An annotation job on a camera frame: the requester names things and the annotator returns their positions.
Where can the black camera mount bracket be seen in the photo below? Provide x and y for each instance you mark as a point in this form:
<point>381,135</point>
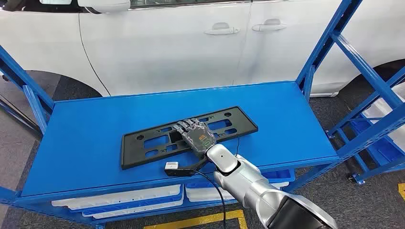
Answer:
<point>183,172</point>

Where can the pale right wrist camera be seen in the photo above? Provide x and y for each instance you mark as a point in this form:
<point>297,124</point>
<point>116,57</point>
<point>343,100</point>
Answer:
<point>171,165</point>

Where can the blue metal shelf rack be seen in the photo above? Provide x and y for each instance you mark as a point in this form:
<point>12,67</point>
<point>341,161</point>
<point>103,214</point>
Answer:
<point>95,132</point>
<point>384,150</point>

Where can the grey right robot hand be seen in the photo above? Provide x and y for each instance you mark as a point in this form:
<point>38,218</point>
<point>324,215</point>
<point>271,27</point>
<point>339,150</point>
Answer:
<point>197,137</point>

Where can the white car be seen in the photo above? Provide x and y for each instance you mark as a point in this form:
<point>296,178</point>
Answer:
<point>158,47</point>

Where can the white car side mirror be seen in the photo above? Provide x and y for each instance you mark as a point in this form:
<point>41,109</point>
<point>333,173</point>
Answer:
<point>104,5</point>

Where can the dark metal floor rail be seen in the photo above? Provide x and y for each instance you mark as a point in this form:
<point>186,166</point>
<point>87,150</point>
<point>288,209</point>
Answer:
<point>19,117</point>

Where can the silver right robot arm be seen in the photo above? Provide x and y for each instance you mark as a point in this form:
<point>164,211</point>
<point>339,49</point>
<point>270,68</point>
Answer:
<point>253,186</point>

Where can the black plastic bracket part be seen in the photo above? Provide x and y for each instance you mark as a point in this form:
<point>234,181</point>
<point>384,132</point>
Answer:
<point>142,151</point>

